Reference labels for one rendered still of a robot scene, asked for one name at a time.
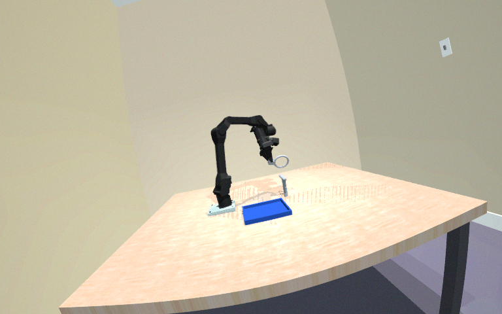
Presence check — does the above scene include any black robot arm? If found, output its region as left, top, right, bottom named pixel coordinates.
left=210, top=115, right=279, bottom=209

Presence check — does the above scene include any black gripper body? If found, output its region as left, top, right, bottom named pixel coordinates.
left=257, top=135, right=274, bottom=156

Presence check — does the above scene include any light grey cylindrical bar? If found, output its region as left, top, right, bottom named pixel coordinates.
left=279, top=174, right=288, bottom=197

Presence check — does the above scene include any blue tray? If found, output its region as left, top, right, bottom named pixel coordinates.
left=242, top=198, right=293, bottom=225

